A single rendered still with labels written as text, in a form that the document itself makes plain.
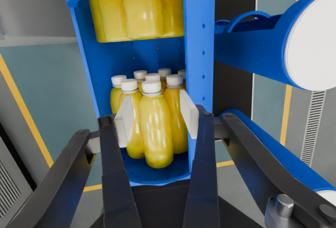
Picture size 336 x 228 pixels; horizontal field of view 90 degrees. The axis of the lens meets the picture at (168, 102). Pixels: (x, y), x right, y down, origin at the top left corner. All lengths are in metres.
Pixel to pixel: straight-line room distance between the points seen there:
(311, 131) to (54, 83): 2.66
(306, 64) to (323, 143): 2.12
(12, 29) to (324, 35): 0.90
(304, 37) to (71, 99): 1.63
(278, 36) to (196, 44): 0.37
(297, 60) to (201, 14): 0.39
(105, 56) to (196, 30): 0.27
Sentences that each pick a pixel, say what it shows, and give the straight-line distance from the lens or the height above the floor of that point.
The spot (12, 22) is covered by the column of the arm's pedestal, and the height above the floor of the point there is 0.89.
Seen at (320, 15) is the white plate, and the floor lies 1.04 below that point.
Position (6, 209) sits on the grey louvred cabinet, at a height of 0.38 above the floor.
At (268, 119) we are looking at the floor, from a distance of 2.07.
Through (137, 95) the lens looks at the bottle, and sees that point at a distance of 0.39.
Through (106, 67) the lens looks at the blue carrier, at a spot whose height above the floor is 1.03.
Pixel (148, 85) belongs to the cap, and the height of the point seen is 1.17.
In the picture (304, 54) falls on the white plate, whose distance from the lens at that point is 0.63.
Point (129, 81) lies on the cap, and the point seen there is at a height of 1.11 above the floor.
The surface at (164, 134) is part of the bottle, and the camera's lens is 0.37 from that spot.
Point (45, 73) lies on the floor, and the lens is 1.76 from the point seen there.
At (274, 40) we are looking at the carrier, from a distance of 0.63.
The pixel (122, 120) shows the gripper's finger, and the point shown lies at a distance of 0.16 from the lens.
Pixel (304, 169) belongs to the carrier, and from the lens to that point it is 1.09.
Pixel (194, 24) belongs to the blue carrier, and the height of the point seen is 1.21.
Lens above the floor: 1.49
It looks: 69 degrees down
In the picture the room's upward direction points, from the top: 165 degrees clockwise
